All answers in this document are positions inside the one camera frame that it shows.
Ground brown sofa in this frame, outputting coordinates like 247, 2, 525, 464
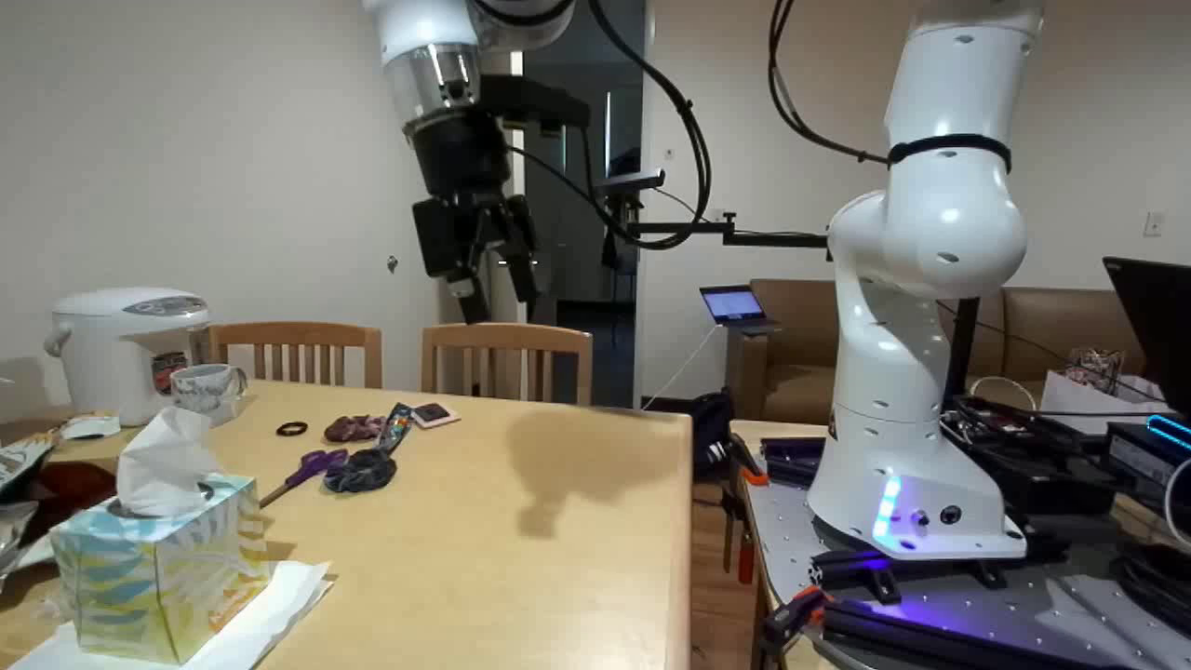
726, 278, 1147, 425

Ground patterned tissue box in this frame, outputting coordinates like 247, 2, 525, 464
48, 476, 271, 661

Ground pink phone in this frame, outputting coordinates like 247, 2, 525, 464
409, 400, 458, 427

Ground small laptop screen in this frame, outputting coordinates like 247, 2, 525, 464
699, 285, 768, 327

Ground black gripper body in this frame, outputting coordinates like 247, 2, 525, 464
407, 106, 536, 275

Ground left wooden chair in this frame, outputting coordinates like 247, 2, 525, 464
206, 321, 383, 386

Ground black electronics box blue light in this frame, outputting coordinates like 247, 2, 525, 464
1106, 415, 1191, 511

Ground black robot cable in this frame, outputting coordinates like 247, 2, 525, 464
476, 0, 899, 253

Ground maroon scrunchie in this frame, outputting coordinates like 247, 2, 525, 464
325, 415, 386, 441

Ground wooden chair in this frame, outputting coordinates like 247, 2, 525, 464
422, 321, 592, 404
206, 321, 383, 386

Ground white napkin under box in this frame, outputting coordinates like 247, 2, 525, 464
7, 561, 332, 670

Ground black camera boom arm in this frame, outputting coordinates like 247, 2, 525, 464
596, 171, 828, 250

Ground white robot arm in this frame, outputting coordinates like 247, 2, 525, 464
363, 0, 1043, 561

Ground right wooden chair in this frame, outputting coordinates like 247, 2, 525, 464
422, 321, 592, 404

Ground snack wrappers pile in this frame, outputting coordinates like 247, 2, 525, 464
0, 422, 117, 578

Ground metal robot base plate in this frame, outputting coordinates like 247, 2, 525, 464
744, 484, 1191, 670

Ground black fabric bundle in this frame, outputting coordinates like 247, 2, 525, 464
325, 450, 399, 495

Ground black monitor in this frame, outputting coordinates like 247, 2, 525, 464
1106, 258, 1191, 415

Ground white electric water boiler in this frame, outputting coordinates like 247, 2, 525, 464
45, 285, 210, 425

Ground purple handled scissors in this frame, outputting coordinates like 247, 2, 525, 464
262, 450, 347, 506

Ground white tissue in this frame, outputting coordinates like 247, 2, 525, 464
117, 404, 215, 516

